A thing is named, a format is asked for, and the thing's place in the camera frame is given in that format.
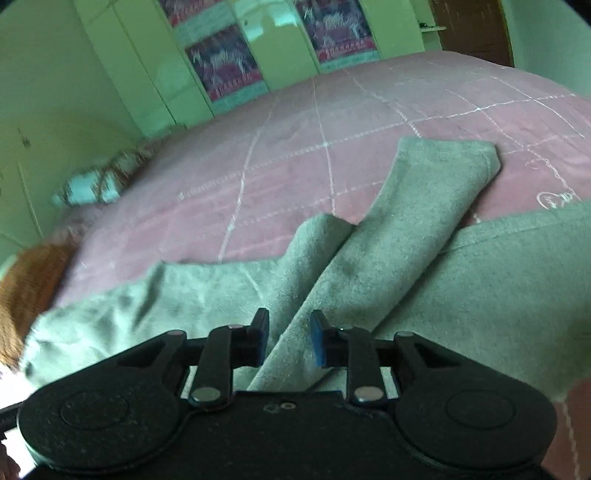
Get pink checkered bed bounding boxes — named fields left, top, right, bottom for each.
left=46, top=48, right=591, bottom=480

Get purple wall poster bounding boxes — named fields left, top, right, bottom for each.
left=185, top=23, right=271, bottom=105
left=293, top=0, right=382, bottom=65
left=157, top=0, right=237, bottom=29

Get white patterned pillow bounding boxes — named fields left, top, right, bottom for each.
left=50, top=142, right=160, bottom=209

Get brown wooden door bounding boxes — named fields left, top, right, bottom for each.
left=428, top=0, right=516, bottom=68

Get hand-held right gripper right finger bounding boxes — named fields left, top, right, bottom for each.
left=310, top=311, right=467, bottom=409

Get cream wardrobe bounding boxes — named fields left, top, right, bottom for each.
left=74, top=0, right=426, bottom=139

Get orange striped pillow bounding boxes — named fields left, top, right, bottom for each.
left=0, top=244, right=80, bottom=371

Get grey pants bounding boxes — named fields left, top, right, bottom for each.
left=21, top=137, right=591, bottom=403

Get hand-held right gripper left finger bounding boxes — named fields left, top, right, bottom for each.
left=115, top=308, right=270, bottom=411

